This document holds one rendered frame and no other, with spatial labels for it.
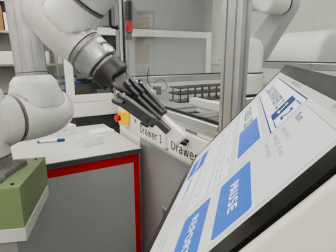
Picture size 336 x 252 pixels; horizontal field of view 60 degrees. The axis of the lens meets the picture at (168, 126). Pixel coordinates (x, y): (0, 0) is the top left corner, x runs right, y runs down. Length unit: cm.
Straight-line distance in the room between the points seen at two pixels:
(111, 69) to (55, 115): 46
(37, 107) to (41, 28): 40
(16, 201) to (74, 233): 72
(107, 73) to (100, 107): 149
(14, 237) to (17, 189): 14
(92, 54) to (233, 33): 44
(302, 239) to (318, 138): 7
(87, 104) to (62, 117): 102
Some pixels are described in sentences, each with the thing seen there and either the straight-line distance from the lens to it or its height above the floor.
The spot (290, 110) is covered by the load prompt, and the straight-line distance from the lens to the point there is 34.
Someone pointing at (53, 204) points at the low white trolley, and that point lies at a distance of 147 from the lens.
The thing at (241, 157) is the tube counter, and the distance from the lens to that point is 35.
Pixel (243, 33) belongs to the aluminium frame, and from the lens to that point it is 89.
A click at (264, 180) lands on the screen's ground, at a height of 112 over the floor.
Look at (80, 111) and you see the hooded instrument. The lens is 208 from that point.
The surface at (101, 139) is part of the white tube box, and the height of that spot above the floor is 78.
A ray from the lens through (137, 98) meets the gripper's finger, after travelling 63.
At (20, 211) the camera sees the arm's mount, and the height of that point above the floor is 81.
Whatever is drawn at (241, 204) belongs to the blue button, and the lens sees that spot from 24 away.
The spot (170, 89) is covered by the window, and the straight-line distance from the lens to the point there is 124.
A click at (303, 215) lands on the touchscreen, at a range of 19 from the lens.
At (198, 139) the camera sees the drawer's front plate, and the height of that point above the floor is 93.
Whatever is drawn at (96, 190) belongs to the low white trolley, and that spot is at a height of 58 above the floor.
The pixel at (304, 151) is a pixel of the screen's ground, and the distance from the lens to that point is 23.
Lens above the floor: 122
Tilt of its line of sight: 14 degrees down
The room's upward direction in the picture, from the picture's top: straight up
